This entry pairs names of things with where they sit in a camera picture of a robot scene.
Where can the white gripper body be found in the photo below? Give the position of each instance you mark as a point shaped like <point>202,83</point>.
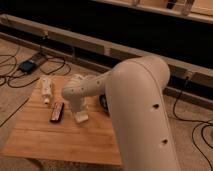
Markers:
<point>77,104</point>

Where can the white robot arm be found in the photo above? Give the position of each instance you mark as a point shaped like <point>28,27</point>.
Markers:
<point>134,93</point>

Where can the dark bowl with food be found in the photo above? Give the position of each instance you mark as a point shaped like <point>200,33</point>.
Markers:
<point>103,102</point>

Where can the black remote control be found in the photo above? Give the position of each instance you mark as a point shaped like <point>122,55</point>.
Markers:
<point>57,112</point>

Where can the white plastic bottle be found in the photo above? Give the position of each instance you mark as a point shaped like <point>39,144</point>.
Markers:
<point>46,90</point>

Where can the black power adapter box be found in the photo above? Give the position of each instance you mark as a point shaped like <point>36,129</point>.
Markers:
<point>27,67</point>

